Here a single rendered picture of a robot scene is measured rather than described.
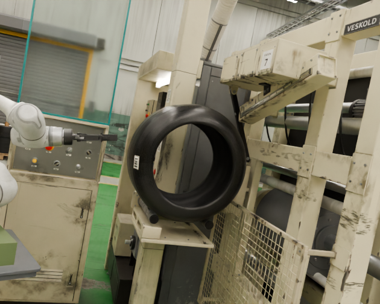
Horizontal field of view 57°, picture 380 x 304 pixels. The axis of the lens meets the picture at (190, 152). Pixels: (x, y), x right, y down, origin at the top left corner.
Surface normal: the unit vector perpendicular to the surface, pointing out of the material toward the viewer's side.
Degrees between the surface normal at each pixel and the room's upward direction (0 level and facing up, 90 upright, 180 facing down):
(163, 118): 58
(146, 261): 90
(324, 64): 72
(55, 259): 90
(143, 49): 90
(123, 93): 90
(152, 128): 68
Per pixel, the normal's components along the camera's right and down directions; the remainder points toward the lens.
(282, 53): 0.28, 0.11
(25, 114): 0.40, -0.25
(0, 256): 0.64, 0.17
